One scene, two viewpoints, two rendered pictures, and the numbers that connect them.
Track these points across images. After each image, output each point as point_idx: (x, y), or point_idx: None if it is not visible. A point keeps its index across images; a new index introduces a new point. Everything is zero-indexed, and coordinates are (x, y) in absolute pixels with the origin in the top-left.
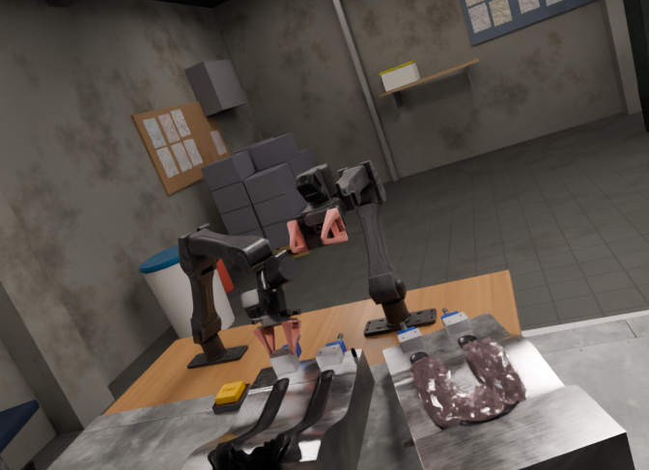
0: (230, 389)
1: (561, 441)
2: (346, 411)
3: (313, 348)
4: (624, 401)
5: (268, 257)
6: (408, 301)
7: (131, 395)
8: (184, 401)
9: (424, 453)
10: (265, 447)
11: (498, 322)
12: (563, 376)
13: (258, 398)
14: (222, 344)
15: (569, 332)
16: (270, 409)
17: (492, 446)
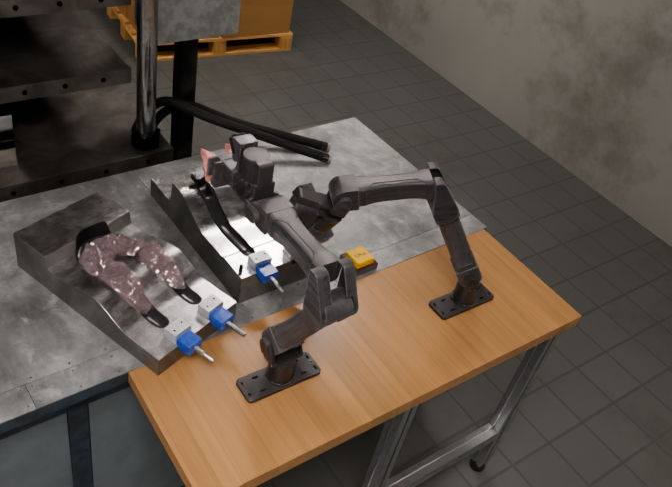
0: (358, 254)
1: (45, 223)
2: (201, 232)
3: (351, 330)
4: (30, 319)
5: None
6: (304, 419)
7: (491, 249)
8: (412, 254)
9: (117, 206)
10: (204, 173)
11: (140, 345)
12: (77, 333)
13: None
14: (460, 297)
15: (84, 384)
16: None
17: (81, 215)
